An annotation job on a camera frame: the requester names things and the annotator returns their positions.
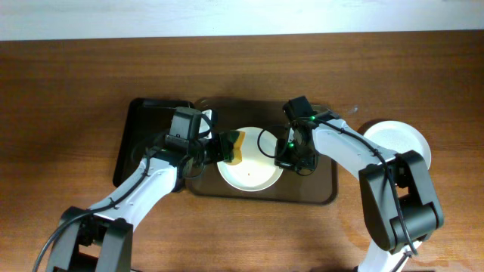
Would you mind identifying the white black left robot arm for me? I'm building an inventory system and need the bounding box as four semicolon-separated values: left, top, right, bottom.
38;131;245;271

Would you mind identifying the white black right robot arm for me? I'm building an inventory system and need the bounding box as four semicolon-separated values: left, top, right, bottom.
276;112;444;271

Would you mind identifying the brown serving tray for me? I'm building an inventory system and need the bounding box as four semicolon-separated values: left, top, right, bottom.
186;97;338;206

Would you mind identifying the white plate with ketchup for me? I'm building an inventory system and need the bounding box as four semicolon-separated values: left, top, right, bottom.
217;127;283;192

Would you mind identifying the orange green scrub sponge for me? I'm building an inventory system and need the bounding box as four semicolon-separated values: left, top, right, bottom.
225;131;245;165

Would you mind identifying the pale green plate with ketchup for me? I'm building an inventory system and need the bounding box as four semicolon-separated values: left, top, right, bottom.
364;121;432;168

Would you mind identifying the black water basin tray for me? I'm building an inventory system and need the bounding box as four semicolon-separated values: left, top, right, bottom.
113;97;194;187

